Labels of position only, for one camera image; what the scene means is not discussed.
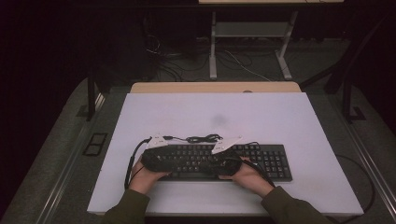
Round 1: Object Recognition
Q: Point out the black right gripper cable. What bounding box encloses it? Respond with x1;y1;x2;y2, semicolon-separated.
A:
240;158;376;224

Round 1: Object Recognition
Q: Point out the person's left hand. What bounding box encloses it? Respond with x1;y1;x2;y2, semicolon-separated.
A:
128;156;172;195

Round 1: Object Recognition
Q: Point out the aluminium floor rail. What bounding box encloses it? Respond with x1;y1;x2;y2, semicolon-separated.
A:
330;92;396;218
36;92;106;224

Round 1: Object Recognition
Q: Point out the person's right hand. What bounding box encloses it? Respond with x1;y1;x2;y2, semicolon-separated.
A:
219;157;276;199

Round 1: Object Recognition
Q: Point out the black keyboard cable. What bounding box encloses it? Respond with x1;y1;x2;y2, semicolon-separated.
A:
163;133;260;147

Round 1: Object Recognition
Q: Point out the wooden table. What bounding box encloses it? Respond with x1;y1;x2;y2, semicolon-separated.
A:
130;81;303;94

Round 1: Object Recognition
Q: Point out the white floor cable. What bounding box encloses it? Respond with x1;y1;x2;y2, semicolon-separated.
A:
223;49;273;82

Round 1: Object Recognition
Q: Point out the black keyboard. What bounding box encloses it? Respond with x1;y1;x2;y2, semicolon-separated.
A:
157;144;293;183

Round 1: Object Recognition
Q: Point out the white board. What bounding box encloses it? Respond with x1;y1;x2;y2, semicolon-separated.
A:
87;91;364;217

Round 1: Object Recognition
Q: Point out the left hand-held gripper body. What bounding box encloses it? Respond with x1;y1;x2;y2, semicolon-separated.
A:
141;133;170;173

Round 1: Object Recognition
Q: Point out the black metal stand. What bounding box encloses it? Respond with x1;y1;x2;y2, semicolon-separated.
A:
300;12;394;124

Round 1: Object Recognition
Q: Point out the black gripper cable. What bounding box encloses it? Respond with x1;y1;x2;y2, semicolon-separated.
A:
240;158;376;224
123;137;153;190

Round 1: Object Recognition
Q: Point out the white metal desk frame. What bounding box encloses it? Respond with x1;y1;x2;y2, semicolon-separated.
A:
198;0;345;81

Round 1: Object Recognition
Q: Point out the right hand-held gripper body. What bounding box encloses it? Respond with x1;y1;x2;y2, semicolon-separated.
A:
210;134;244;175

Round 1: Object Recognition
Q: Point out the black floor cable bundle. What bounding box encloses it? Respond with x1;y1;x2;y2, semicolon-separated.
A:
145;33;213;82

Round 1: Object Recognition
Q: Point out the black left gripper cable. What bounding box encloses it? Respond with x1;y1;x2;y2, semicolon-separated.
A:
123;137;153;190

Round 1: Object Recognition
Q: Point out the black floor socket frame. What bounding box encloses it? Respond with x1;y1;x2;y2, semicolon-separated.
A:
81;133;108;157

